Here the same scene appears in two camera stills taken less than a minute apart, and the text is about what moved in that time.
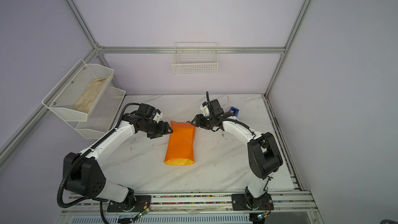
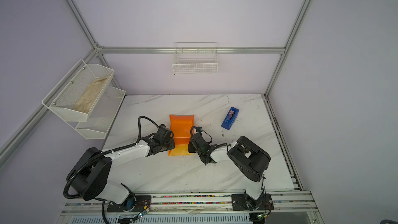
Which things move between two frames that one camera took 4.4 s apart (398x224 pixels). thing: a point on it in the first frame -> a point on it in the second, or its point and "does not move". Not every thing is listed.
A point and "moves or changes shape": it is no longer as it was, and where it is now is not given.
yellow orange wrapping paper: x=180 y=150 moves or changes shape
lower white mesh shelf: x=102 y=115 does not move
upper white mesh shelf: x=77 y=92 does not move
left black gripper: x=162 y=133 -> x=171 y=144
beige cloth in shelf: x=85 y=101 does not move
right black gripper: x=197 y=122 -> x=189 y=147
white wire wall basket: x=193 y=58 does not move
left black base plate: x=142 y=203 does not move
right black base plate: x=239 y=203 does not move
